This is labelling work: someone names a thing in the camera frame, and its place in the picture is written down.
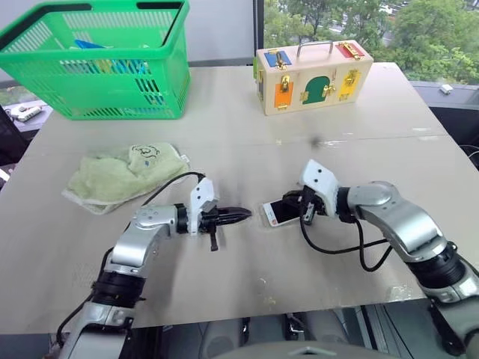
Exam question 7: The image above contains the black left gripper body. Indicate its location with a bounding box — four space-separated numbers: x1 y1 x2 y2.
198 200 220 252

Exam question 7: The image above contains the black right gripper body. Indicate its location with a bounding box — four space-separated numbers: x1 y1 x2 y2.
299 185 326 225

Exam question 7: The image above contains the white smartphone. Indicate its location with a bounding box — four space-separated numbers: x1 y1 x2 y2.
262 199 306 228

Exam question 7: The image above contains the light green towel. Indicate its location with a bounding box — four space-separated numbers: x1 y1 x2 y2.
61 143 190 216

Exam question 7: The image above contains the wooden lock puzzle box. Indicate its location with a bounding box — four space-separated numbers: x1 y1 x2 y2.
251 40 373 117

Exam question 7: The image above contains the grey rounded robot body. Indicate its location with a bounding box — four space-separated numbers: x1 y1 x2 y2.
198 310 379 359

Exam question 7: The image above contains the green plastic shopping basket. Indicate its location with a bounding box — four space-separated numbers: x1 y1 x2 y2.
0 0 192 121

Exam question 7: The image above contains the white power strip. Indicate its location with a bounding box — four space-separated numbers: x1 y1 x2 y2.
9 105 43 123

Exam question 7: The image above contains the blue packet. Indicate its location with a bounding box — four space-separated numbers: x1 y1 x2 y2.
61 38 150 78

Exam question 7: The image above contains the black monitor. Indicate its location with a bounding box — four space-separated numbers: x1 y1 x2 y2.
0 104 33 168

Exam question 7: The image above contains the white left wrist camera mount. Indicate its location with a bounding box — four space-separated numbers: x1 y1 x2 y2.
189 178 215 237

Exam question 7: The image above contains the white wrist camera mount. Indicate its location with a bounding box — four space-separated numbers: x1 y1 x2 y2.
301 159 340 217
189 178 215 237

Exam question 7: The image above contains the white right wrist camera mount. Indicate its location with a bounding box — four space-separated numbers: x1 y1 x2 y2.
301 159 340 217

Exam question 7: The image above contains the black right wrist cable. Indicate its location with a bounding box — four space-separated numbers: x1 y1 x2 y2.
299 215 392 272

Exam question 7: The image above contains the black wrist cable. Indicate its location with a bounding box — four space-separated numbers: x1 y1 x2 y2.
299 215 392 272
141 171 207 207

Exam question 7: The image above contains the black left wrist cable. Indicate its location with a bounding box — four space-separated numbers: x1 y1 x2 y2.
141 171 207 207

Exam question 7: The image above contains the black left upper arm cable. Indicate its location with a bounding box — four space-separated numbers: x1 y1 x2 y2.
55 246 113 347

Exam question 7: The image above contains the dark window frame post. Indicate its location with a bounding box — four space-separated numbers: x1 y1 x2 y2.
252 0 266 65

